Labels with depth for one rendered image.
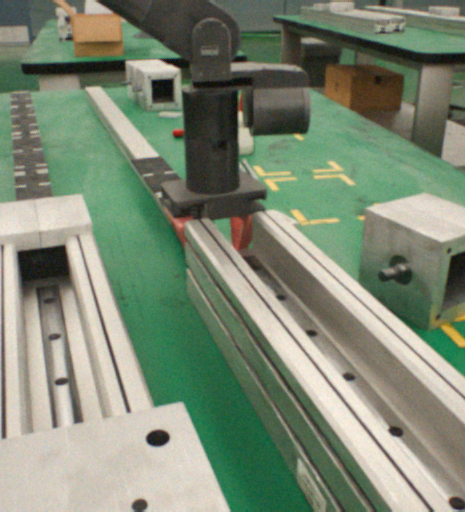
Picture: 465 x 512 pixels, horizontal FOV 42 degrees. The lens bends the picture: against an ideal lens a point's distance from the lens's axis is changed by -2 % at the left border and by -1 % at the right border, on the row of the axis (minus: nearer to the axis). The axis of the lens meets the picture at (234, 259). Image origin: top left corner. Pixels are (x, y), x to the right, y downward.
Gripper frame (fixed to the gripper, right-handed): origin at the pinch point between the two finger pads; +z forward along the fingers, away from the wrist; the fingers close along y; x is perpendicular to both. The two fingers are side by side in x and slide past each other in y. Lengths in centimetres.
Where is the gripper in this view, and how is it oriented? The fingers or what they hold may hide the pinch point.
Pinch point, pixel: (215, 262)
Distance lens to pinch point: 69.3
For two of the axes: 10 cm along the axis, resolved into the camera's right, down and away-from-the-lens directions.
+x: -3.4, -4.1, 8.5
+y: 9.4, -1.7, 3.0
